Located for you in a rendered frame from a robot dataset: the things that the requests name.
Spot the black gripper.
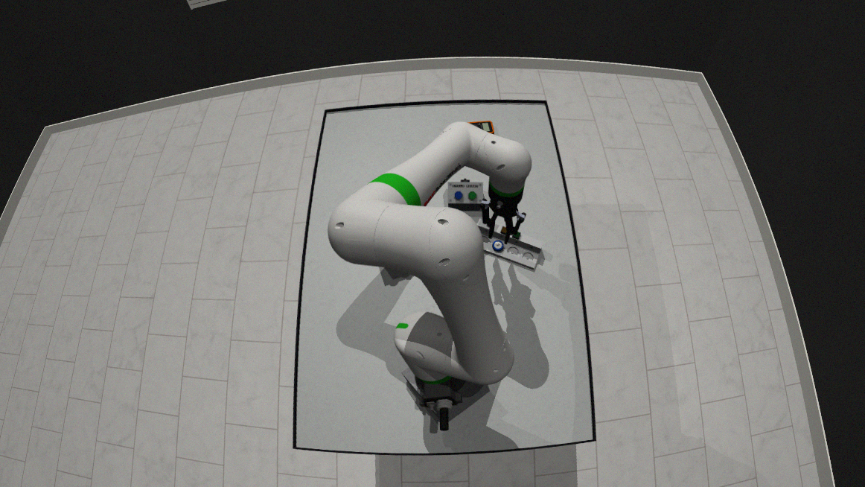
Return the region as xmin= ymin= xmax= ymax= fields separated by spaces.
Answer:
xmin=480 ymin=198 xmax=526 ymax=244

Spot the grey button housing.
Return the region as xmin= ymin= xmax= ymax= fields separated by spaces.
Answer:
xmin=447 ymin=179 xmax=483 ymax=211

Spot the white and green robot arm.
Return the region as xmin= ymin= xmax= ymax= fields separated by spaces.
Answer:
xmin=328 ymin=121 xmax=532 ymax=431

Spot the orange digital multimeter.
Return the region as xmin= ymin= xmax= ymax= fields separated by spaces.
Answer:
xmin=467 ymin=121 xmax=494 ymax=134

